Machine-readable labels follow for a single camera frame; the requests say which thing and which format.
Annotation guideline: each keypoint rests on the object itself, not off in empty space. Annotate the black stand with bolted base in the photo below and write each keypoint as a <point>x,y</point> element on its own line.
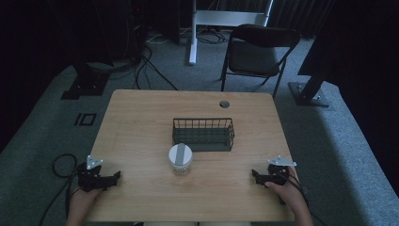
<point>309,94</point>

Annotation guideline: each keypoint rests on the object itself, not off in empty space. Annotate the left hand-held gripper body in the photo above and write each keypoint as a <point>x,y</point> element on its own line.
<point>89,175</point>

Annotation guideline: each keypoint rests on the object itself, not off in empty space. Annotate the black folding chair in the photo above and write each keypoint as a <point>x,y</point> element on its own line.
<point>255,56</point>

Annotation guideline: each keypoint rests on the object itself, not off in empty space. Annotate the clear jar with white lid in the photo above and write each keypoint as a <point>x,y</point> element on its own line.
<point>180,158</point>

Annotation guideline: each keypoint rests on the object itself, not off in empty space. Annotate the person's left hand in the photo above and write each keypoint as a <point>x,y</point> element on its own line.
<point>84,201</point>

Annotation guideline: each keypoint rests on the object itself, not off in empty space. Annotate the white desk frame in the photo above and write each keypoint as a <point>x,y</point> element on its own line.
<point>219,18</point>

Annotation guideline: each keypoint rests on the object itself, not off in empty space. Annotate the black stand with flat base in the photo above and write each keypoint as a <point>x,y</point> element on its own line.
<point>86,84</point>

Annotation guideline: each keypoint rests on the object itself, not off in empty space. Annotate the person's right hand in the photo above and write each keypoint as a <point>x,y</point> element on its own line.
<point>288,193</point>

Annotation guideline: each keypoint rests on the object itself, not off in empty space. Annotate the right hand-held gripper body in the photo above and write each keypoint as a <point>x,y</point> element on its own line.
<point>277,172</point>

